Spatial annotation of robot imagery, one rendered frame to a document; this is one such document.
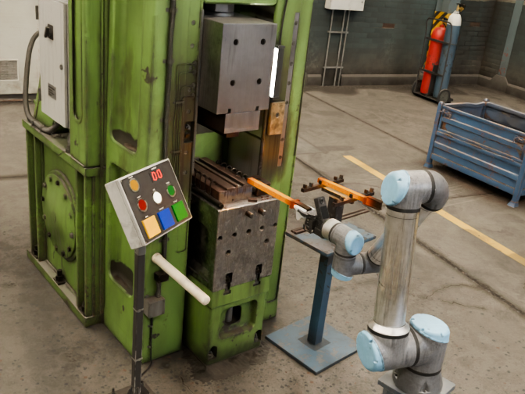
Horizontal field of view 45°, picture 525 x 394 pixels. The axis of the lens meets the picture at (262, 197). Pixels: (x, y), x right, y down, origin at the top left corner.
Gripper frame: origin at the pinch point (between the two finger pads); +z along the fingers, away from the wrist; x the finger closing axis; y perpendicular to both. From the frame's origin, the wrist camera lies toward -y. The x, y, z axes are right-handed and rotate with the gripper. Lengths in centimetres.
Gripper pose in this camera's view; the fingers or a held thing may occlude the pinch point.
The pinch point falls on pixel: (298, 204)
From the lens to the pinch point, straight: 277.3
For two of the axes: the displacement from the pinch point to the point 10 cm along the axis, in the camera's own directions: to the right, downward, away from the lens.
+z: -6.1, -3.8, 6.9
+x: 7.8, -1.5, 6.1
